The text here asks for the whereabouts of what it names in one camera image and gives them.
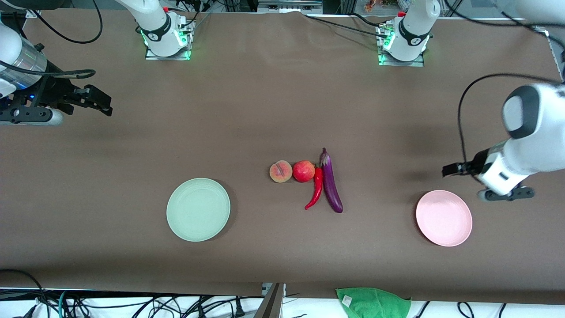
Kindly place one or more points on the brown table cover cloth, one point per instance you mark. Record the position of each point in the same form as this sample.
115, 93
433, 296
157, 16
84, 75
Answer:
265, 110

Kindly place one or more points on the red chili pepper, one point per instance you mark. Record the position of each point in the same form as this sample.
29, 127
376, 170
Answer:
318, 185

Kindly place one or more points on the metal base plate green lights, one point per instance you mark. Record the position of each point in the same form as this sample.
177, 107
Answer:
417, 63
176, 54

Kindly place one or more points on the pale green round plate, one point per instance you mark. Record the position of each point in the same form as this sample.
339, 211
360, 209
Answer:
198, 210

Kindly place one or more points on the yellow pink peach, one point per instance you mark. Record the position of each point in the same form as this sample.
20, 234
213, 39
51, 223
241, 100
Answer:
280, 171

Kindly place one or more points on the red apple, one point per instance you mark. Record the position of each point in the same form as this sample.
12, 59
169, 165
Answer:
303, 171

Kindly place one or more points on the green towel cloth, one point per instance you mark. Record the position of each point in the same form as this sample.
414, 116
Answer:
375, 304

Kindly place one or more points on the grey equipment box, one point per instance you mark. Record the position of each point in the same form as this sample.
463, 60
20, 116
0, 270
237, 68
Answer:
289, 5

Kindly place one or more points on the grey metal post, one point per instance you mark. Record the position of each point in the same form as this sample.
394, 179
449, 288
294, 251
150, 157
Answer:
271, 304

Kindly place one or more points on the aluminium frame rail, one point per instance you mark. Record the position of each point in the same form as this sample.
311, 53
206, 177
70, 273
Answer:
557, 53

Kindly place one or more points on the purple eggplant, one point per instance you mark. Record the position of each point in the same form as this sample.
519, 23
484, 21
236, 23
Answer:
331, 185

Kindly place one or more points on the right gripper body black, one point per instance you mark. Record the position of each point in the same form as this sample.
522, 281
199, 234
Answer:
58, 88

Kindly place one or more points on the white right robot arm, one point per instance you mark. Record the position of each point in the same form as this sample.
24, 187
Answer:
154, 22

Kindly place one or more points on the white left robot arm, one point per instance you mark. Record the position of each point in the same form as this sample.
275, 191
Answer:
543, 132

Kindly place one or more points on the pink round plate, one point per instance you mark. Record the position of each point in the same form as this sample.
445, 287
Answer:
443, 218

